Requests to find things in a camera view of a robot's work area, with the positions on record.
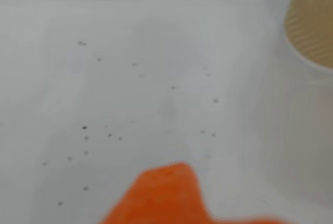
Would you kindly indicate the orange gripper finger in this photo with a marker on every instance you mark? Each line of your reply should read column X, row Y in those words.
column 166, row 198

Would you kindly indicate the paper cup with green label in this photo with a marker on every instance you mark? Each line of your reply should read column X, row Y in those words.
column 312, row 16

